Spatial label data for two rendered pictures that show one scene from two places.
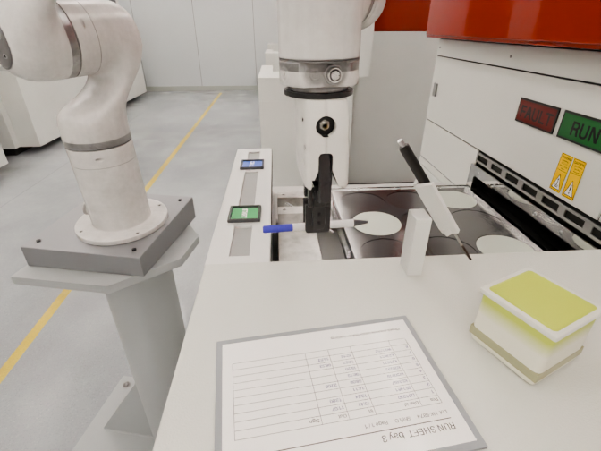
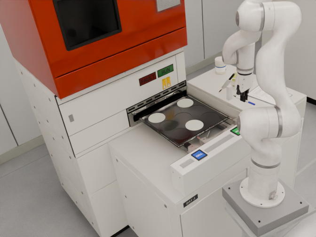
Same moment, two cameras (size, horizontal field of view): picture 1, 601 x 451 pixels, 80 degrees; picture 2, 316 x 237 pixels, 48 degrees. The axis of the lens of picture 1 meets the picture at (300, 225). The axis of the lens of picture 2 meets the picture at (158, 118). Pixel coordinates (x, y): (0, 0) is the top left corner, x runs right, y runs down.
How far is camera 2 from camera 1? 2.09 m
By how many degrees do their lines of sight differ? 94
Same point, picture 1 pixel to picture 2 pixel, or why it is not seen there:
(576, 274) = (206, 84)
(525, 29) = (144, 59)
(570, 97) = (156, 67)
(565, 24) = (159, 51)
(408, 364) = (256, 91)
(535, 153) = (153, 87)
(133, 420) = not seen: outside the picture
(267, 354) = (272, 101)
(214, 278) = not seen: hidden behind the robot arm
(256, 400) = not seen: hidden behind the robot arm
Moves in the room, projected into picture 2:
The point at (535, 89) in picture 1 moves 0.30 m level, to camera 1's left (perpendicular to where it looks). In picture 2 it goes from (142, 73) to (173, 93)
